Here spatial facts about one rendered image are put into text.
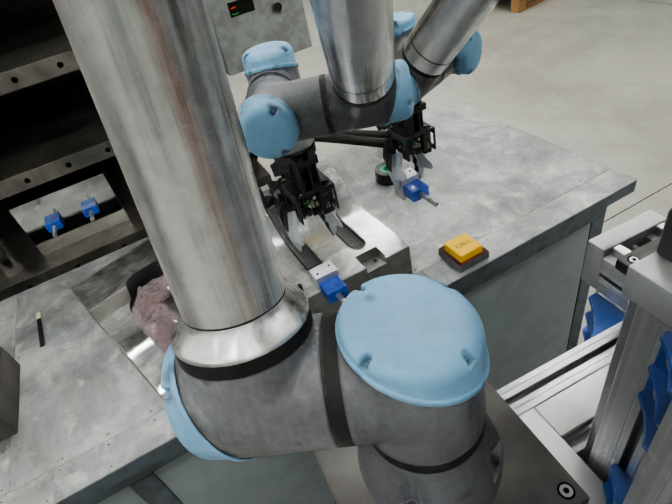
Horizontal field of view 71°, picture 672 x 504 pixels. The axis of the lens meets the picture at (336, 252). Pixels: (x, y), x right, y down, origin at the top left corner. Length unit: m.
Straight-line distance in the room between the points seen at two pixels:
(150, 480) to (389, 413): 0.82
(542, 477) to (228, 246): 0.39
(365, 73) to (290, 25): 1.18
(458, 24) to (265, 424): 0.56
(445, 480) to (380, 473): 0.06
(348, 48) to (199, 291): 0.27
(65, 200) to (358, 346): 1.35
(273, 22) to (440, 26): 1.00
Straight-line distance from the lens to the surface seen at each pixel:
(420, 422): 0.39
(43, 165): 1.59
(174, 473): 1.15
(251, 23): 1.64
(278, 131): 0.60
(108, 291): 1.17
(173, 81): 0.31
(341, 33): 0.47
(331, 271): 0.95
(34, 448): 1.14
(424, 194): 1.09
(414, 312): 0.38
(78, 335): 1.30
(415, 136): 1.00
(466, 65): 0.89
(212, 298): 0.35
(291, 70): 0.71
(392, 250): 1.01
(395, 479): 0.49
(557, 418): 0.71
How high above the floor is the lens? 1.55
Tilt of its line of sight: 39 degrees down
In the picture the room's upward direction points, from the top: 14 degrees counter-clockwise
